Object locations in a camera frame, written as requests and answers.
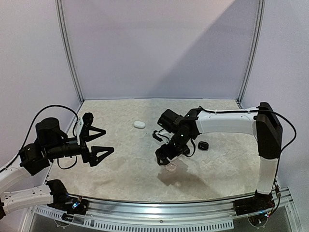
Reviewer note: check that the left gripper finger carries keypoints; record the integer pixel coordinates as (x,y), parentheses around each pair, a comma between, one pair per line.
(98,154)
(99,133)

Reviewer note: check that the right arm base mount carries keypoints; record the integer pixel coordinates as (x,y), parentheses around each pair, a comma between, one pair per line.
(258,203)

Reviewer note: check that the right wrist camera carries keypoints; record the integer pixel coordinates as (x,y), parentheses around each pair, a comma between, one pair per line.
(161,135)

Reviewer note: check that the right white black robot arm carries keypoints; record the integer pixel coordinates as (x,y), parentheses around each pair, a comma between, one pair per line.
(261,122)

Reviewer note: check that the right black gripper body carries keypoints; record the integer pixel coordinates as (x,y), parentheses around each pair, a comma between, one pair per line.
(165,153)

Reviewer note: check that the pinkish white round case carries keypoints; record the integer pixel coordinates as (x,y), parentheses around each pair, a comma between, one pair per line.
(171,167)

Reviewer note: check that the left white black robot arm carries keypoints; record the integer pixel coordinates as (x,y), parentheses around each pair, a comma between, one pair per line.
(51,144)

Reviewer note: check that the left aluminium corner post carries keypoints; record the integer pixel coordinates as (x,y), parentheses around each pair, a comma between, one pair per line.
(67,49)

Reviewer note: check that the aluminium front rail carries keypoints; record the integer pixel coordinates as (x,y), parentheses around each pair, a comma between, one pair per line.
(194,216)

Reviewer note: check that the black charging case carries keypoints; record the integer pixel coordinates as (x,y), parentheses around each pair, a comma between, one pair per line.
(203,146)

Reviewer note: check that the aluminium corner post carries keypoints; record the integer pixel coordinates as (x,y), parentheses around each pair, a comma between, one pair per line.
(253,49)
(67,49)

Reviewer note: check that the right aluminium corner post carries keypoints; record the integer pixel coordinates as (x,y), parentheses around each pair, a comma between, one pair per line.
(253,49)

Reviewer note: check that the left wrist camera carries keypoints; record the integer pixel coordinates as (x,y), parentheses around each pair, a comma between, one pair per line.
(86,120)

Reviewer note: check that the white oval charging case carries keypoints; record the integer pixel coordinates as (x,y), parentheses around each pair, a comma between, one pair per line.
(139,124)

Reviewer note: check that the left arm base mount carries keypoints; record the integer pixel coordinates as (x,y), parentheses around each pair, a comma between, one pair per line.
(63,201)

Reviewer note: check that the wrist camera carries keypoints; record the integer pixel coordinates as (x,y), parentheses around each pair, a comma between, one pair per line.
(161,135)
(86,120)

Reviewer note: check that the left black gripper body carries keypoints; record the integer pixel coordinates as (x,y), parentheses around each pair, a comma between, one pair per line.
(86,153)

